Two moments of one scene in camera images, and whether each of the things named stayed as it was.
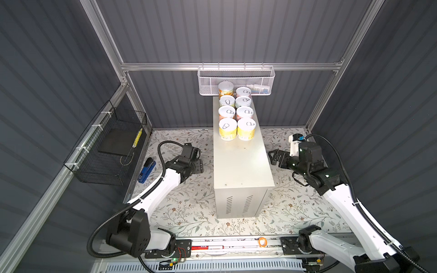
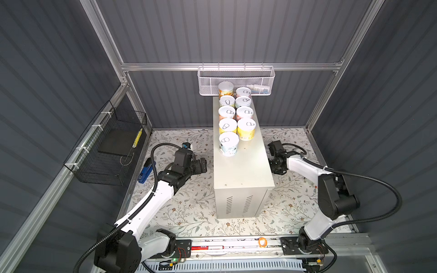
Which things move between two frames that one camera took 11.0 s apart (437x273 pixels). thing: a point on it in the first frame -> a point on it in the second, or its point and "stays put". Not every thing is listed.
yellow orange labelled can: (225, 88) stays put
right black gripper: (284, 156) -> (279, 171)
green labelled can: (227, 100) stays put
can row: (246, 128) stays put
